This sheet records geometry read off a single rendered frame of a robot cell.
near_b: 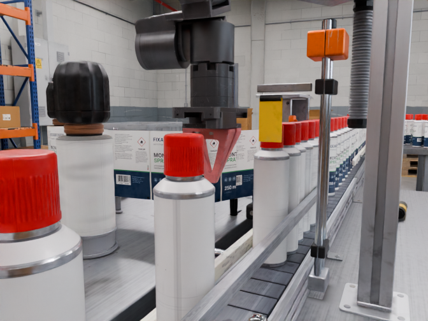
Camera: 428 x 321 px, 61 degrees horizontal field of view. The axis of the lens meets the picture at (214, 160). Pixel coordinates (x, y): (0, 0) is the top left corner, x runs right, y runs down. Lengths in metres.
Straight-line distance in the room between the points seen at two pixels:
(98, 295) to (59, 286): 0.31
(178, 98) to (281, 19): 2.93
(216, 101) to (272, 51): 7.83
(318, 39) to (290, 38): 7.80
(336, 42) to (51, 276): 0.37
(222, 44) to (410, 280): 0.48
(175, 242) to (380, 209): 0.33
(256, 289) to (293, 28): 7.90
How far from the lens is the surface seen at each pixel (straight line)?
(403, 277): 0.71
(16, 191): 0.18
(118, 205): 0.83
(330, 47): 0.45
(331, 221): 0.80
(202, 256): 0.30
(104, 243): 0.61
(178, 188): 0.29
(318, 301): 0.59
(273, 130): 0.47
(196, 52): 0.47
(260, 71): 8.23
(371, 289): 0.59
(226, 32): 0.47
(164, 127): 2.59
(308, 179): 0.68
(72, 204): 0.59
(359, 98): 0.65
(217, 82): 0.46
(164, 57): 0.49
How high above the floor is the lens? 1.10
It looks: 8 degrees down
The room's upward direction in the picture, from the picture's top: straight up
